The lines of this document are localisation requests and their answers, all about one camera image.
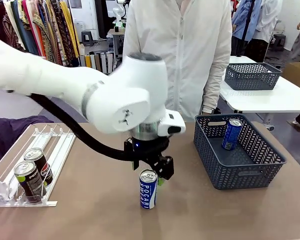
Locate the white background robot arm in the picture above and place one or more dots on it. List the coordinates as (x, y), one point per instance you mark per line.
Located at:
(118, 15)

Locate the rack of colourful garments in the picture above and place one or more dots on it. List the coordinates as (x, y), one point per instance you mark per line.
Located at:
(52, 30)

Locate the grey material roll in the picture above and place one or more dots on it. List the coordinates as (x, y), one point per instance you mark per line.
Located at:
(103, 63)

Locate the blue Pocari Sweat can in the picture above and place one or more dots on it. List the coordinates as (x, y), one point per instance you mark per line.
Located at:
(148, 192)
(231, 135)

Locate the black Pepsi can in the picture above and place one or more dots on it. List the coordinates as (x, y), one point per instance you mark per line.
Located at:
(30, 182)
(43, 167)

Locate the grey plastic stool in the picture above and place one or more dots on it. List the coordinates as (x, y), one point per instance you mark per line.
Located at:
(87, 37)

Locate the person's left forearm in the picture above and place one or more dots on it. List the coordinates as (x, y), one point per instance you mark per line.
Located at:
(215, 85)

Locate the brown material roll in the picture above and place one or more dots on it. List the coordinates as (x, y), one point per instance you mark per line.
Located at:
(98, 62)

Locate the dark plastic stool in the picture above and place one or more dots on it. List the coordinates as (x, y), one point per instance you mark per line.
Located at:
(280, 41)

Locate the yellow material roll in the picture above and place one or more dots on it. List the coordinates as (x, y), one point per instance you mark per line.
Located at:
(88, 61)

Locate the person in white jacket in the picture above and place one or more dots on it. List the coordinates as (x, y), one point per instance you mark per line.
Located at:
(190, 50)

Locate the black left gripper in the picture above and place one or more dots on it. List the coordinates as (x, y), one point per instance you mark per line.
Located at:
(137, 143)

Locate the purple cloth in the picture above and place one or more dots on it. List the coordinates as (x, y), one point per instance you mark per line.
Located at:
(5, 132)

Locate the white wristwatch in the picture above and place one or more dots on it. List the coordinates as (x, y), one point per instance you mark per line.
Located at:
(208, 110)

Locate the white floor appliance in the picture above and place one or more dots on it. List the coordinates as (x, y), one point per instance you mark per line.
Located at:
(79, 27)

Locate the white side table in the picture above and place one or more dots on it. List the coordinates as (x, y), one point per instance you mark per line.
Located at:
(277, 100)

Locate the brown cardboard box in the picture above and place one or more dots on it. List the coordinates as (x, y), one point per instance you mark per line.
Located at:
(297, 72)

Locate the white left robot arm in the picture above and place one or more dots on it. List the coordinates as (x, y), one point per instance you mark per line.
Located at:
(115, 100)

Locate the person's left hand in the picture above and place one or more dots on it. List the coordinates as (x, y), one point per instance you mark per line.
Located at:
(208, 114)

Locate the grey plastic lattice basket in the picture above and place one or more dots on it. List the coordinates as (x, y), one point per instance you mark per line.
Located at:
(240, 177)
(252, 80)

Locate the white material roll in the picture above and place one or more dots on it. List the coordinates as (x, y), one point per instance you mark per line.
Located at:
(83, 61)
(93, 62)
(109, 62)

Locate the white can dispenser rack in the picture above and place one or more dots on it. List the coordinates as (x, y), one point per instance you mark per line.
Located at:
(27, 203)

